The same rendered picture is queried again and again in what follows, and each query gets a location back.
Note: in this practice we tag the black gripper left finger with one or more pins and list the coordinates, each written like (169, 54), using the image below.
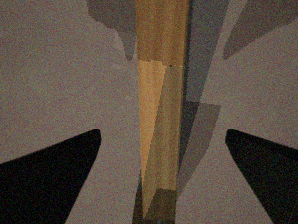
(42, 187)

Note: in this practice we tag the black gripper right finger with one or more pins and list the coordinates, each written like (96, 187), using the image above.
(271, 170)

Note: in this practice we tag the brown wooden post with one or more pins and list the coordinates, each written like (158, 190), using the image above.
(138, 212)

